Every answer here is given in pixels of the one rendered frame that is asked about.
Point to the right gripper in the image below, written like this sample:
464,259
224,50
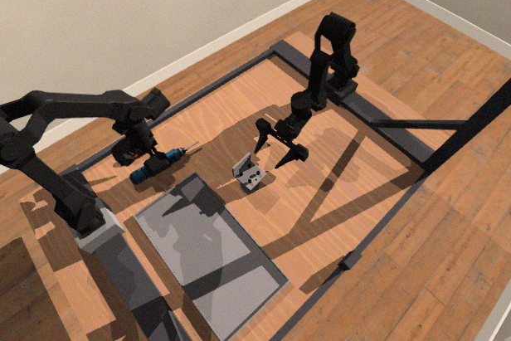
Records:
295,153

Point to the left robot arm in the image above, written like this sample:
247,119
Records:
16,151

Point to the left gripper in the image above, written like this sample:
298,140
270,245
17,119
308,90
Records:
158,161

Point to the dark grey cylinder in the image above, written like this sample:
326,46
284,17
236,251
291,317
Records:
244,189

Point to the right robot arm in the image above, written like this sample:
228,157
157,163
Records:
340,31

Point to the dark blue screwdriver barrel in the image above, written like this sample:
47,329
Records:
141,174

